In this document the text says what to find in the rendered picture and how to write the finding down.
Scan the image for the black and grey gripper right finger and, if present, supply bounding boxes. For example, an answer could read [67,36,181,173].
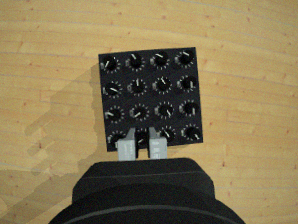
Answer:
[147,127,167,159]

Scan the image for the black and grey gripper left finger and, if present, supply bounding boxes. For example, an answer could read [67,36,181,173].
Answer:
[117,128,139,161]

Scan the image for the black knob box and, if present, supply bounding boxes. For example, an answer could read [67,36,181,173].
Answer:
[98,47,203,152]

